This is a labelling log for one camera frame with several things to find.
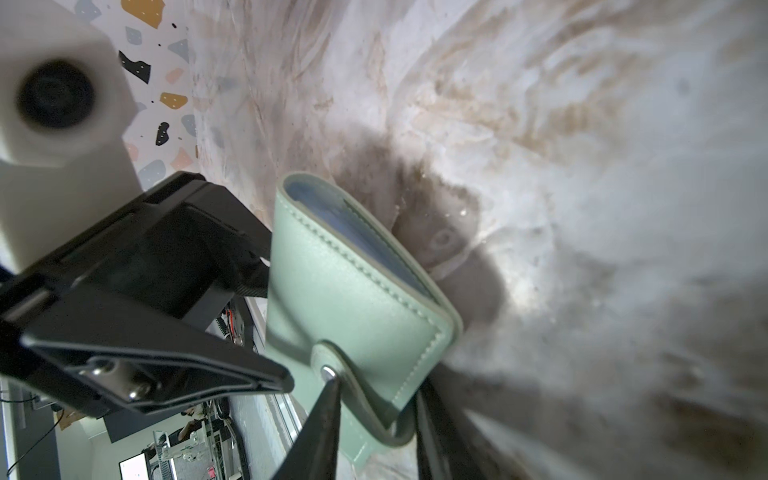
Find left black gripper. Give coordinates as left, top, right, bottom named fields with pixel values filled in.
left=1, top=172, right=294, bottom=418

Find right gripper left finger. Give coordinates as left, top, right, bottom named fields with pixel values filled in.
left=272, top=377, right=342, bottom=480

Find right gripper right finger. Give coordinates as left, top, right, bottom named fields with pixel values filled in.
left=414, top=380, right=485, bottom=480

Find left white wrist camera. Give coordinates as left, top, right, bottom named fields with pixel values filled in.
left=1, top=1, right=142, bottom=274

